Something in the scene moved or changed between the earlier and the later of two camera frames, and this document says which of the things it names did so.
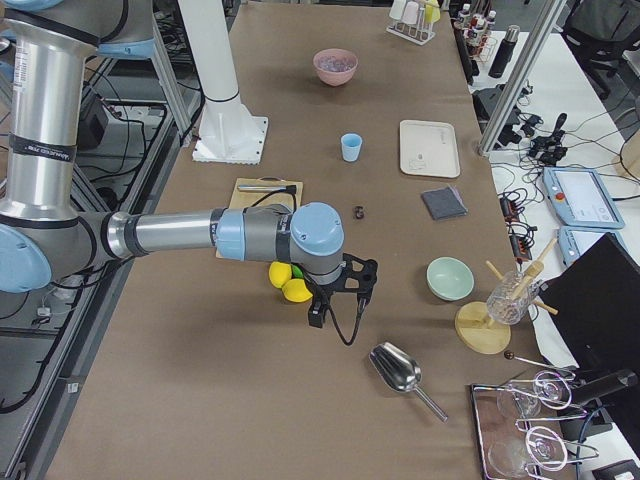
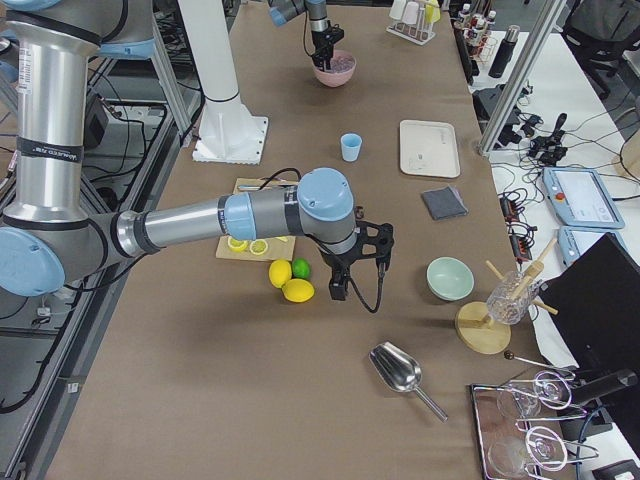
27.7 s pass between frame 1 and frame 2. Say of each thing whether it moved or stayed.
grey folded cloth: stayed
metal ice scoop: stayed
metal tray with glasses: stayed
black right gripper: moved
